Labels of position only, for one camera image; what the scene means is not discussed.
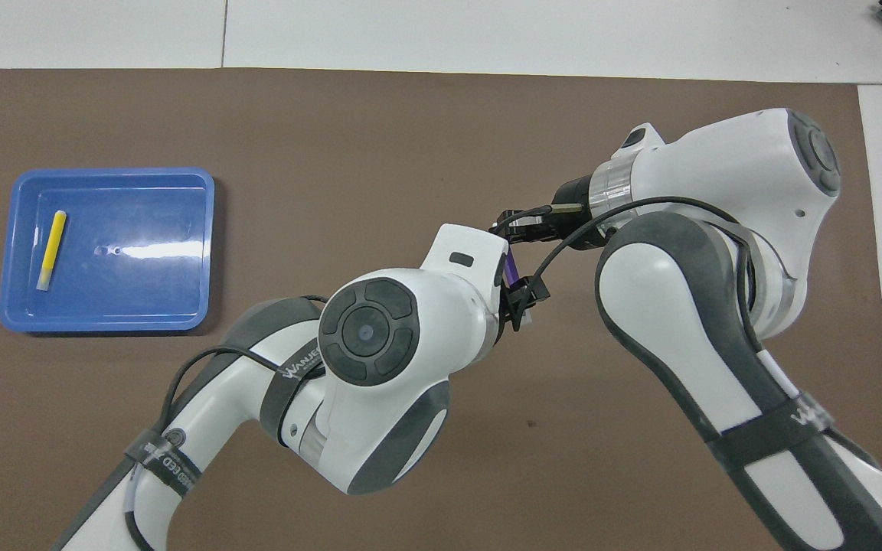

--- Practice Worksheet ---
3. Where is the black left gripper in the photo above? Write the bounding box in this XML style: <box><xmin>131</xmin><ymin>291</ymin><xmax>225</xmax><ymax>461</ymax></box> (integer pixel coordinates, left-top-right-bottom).
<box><xmin>491</xmin><ymin>205</ymin><xmax>557</xmax><ymax>331</ymax></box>

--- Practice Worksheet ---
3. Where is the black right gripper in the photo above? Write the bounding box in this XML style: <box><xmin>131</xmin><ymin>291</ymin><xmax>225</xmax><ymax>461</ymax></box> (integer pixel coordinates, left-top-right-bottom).
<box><xmin>544</xmin><ymin>176</ymin><xmax>610</xmax><ymax>250</ymax></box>

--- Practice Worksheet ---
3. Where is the yellow marker pen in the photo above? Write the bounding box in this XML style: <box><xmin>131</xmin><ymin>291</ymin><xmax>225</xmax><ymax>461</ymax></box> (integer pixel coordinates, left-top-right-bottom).
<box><xmin>37</xmin><ymin>210</ymin><xmax>68</xmax><ymax>292</ymax></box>

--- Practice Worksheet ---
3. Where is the brown table mat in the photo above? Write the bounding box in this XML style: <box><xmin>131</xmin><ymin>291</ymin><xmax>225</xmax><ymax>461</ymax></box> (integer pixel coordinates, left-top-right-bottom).
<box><xmin>0</xmin><ymin>67</ymin><xmax>882</xmax><ymax>551</ymax></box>

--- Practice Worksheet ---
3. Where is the blue plastic tray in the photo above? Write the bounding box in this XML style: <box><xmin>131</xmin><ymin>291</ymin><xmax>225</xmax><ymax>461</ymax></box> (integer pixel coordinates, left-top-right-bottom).
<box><xmin>0</xmin><ymin>167</ymin><xmax>216</xmax><ymax>335</ymax></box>

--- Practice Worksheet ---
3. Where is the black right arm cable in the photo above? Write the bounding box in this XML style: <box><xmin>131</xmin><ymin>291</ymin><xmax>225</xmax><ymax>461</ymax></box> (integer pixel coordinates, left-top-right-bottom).
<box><xmin>521</xmin><ymin>195</ymin><xmax>767</xmax><ymax>337</ymax></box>

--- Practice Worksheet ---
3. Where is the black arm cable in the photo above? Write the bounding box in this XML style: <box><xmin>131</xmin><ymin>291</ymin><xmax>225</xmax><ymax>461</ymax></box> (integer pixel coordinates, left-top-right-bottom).
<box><xmin>123</xmin><ymin>295</ymin><xmax>331</xmax><ymax>551</ymax></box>
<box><xmin>521</xmin><ymin>195</ymin><xmax>767</xmax><ymax>337</ymax></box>

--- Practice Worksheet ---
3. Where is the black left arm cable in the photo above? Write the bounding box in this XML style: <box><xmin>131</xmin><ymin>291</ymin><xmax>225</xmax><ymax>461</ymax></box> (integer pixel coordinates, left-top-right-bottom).
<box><xmin>123</xmin><ymin>295</ymin><xmax>331</xmax><ymax>551</ymax></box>

